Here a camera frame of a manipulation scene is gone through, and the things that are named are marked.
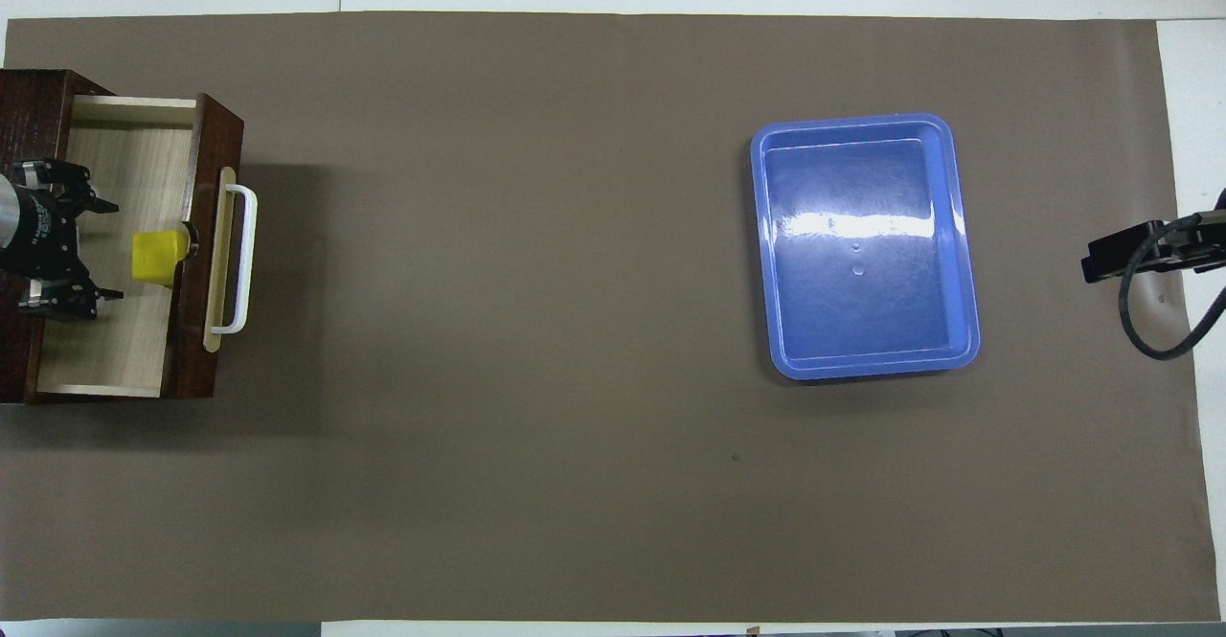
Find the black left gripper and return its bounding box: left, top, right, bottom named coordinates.
left=11, top=159, right=126, bottom=323

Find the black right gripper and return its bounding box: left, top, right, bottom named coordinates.
left=1081, top=215, right=1226, bottom=284

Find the yellow cube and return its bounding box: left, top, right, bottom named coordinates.
left=131, top=228, right=190, bottom=289

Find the wooden drawer with white handle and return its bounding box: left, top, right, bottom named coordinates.
left=34, top=91, right=260, bottom=400

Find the dark wooden drawer cabinet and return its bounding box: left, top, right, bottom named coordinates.
left=0, top=69, right=118, bottom=406

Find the blue plastic tray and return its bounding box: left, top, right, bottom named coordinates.
left=749, top=112, right=982, bottom=381

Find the brown table mat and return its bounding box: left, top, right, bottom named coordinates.
left=0, top=11, right=1222, bottom=625

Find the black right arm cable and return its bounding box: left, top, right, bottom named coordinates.
left=1119, top=192, right=1226, bottom=362

